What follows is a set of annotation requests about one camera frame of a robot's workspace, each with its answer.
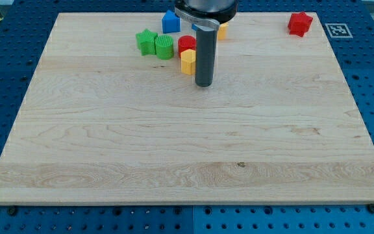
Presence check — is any red cylinder block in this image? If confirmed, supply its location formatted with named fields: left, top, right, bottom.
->
left=177, top=35, right=196, bottom=58

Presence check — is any white fiducial marker tag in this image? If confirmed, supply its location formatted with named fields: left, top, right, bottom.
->
left=325, top=23, right=353, bottom=38

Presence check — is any yellow block behind rod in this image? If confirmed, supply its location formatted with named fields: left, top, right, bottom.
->
left=217, top=23, right=229, bottom=40

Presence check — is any green cylinder block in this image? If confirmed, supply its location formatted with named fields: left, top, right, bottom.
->
left=155, top=34, right=174, bottom=60

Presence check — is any yellow hexagon block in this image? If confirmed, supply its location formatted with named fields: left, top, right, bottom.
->
left=181, top=49, right=196, bottom=75

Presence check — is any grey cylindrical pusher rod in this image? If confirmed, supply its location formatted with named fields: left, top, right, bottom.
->
left=195, top=26, right=217, bottom=87

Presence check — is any light wooden board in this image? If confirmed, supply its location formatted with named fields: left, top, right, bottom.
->
left=0, top=12, right=374, bottom=206

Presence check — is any red star block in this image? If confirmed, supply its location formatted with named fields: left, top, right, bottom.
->
left=288, top=12, right=313, bottom=37

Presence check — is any blue house-shaped block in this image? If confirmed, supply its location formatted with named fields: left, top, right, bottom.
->
left=162, top=10, right=181, bottom=34

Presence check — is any green star block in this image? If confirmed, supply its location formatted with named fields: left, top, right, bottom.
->
left=136, top=29, right=158, bottom=56

